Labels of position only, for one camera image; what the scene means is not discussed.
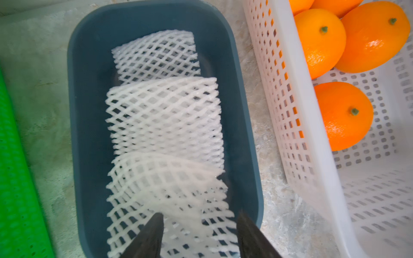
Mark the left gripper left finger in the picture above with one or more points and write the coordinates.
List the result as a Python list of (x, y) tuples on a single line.
[(147, 243)]

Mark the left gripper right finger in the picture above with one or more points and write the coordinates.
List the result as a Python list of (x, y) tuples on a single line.
[(252, 242)]

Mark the white foam net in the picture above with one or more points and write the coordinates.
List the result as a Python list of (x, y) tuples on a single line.
[(198, 222), (177, 116), (156, 56)]

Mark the netted orange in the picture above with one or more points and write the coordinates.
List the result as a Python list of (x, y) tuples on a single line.
[(336, 4), (375, 33), (346, 111), (323, 39)]

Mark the white plastic basket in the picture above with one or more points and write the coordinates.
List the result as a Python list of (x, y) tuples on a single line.
[(365, 191)]

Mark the green plastic basket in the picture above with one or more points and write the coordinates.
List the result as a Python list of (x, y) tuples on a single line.
[(23, 230)]

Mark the dark blue plastic tub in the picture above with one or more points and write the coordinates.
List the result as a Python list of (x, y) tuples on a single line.
[(91, 73)]

